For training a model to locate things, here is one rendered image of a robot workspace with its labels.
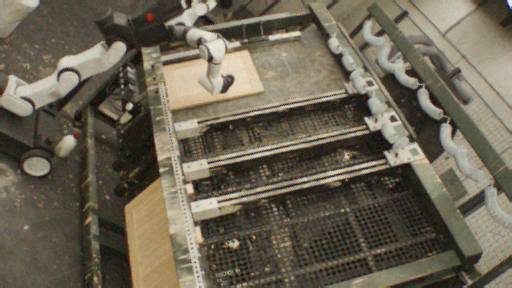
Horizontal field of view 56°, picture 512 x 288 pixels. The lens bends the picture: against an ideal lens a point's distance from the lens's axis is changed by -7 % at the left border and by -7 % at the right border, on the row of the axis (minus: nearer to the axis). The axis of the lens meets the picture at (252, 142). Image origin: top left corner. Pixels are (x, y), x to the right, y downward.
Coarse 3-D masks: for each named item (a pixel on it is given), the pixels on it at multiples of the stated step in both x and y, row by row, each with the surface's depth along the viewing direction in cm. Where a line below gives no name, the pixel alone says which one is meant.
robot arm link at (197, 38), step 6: (192, 30) 258; (198, 30) 255; (186, 36) 259; (192, 36) 255; (198, 36) 250; (204, 36) 247; (210, 36) 248; (216, 36) 250; (192, 42) 256; (198, 42) 247; (204, 42) 245; (198, 48) 248; (204, 48) 243; (204, 54) 245
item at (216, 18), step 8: (192, 0) 801; (216, 0) 816; (224, 0) 795; (232, 0) 823; (240, 0) 825; (216, 8) 810; (224, 8) 804; (232, 8) 832; (208, 16) 807; (216, 16) 825; (232, 16) 817
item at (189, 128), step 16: (352, 80) 287; (368, 80) 297; (320, 96) 294; (336, 96) 293; (352, 96) 294; (240, 112) 288; (256, 112) 287; (272, 112) 288; (288, 112) 291; (304, 112) 294; (176, 128) 281; (192, 128) 282; (208, 128) 285; (224, 128) 288
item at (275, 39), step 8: (272, 40) 342; (280, 40) 344; (288, 40) 345; (296, 40) 347; (232, 48) 339; (240, 48) 341; (248, 48) 342; (168, 56) 335; (176, 56) 334; (184, 56) 334; (192, 56) 336; (200, 56) 337
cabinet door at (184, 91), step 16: (176, 64) 332; (192, 64) 331; (224, 64) 329; (240, 64) 328; (176, 80) 320; (192, 80) 319; (240, 80) 317; (256, 80) 315; (176, 96) 309; (192, 96) 308; (208, 96) 307; (224, 96) 306; (240, 96) 307
